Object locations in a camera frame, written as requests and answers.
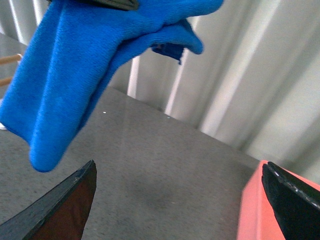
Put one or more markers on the pink box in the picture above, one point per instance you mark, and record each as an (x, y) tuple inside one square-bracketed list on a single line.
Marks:
[(256, 218)]

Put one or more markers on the white towel rack stand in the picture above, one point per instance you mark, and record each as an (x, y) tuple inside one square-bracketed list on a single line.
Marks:
[(8, 65)]

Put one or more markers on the right gripper black finger holding towel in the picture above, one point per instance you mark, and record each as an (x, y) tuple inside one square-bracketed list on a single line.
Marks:
[(121, 5)]

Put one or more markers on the blue microfiber towel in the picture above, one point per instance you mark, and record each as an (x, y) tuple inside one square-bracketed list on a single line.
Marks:
[(73, 55)]

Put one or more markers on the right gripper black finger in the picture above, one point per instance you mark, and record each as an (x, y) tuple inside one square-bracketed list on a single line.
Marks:
[(60, 214), (295, 204)]

